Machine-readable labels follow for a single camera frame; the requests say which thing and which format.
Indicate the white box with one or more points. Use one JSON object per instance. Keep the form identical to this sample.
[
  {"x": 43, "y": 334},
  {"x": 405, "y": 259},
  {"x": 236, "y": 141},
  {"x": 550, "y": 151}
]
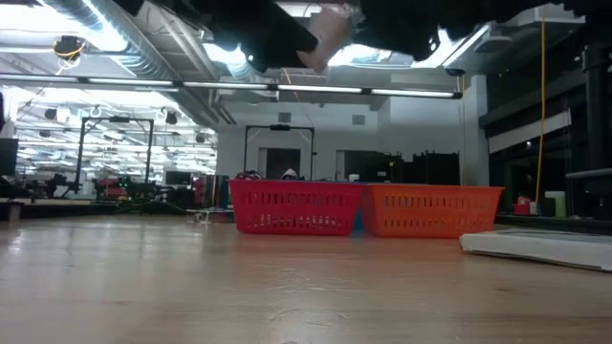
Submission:
[{"x": 540, "y": 248}]

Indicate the long light bar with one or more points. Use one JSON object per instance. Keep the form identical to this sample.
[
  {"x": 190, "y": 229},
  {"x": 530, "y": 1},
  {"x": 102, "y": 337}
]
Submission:
[{"x": 315, "y": 88}]

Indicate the dark red-black bundle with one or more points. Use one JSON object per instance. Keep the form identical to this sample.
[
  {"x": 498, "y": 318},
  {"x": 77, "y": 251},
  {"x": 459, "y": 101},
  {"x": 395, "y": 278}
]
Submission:
[{"x": 248, "y": 175}]

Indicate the black cabinets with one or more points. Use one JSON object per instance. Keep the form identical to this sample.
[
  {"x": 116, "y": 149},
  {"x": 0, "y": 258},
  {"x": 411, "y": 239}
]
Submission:
[{"x": 430, "y": 167}]

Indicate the red plastic basket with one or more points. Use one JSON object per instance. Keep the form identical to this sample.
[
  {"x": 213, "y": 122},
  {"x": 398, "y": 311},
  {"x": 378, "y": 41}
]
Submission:
[{"x": 296, "y": 210}]

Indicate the orange plastic basket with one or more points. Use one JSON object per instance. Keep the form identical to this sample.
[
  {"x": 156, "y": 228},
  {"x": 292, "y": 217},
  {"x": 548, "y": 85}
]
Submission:
[{"x": 430, "y": 215}]

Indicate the red machine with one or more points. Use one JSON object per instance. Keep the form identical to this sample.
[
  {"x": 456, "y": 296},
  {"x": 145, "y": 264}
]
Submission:
[{"x": 110, "y": 188}]

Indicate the small red container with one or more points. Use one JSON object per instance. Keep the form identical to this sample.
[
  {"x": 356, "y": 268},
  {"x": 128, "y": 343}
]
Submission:
[{"x": 521, "y": 208}]

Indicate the green and white container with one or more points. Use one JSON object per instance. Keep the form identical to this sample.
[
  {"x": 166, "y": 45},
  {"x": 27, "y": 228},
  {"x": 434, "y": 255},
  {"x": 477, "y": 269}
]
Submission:
[{"x": 557, "y": 205}]

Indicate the wooden table with dark edge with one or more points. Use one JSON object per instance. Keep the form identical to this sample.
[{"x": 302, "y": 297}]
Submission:
[{"x": 48, "y": 201}]

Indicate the black rig frame with camera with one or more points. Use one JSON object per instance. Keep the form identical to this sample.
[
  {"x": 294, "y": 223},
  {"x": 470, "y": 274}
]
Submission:
[{"x": 279, "y": 127}]

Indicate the silver ceiling duct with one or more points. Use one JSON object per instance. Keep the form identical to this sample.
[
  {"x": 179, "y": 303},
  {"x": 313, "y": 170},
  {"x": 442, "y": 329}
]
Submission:
[{"x": 134, "y": 57}]

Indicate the black aluminium table frame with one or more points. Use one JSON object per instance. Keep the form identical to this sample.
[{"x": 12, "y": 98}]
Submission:
[{"x": 597, "y": 95}]

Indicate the tall black rig frame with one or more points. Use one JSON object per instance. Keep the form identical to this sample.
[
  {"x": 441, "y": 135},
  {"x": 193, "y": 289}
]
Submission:
[{"x": 80, "y": 153}]

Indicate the dark wall monitor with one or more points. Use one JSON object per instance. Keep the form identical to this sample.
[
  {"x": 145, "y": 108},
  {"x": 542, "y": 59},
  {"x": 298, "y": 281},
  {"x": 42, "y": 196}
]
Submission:
[{"x": 8, "y": 156}]

